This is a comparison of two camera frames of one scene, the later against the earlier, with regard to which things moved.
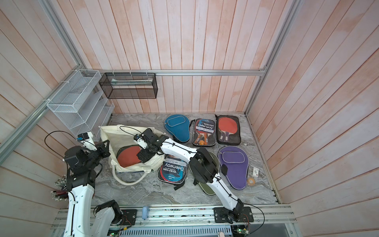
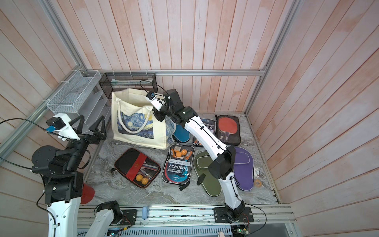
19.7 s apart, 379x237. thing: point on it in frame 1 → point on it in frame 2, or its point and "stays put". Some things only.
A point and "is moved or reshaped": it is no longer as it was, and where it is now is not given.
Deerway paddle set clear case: x=204 y=132 stays put
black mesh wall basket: x=129 y=85 stays put
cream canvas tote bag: x=117 y=136 → x=134 y=121
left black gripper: x=103 y=149 → x=99 y=136
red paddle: x=228 y=131 stays put
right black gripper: x=143 y=152 → x=158 y=115
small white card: x=255 y=172 stays put
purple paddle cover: x=236 y=159 is moved or reshaped
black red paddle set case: x=127 y=155 is moved or reshaped
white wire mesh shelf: x=82 y=104 stays put
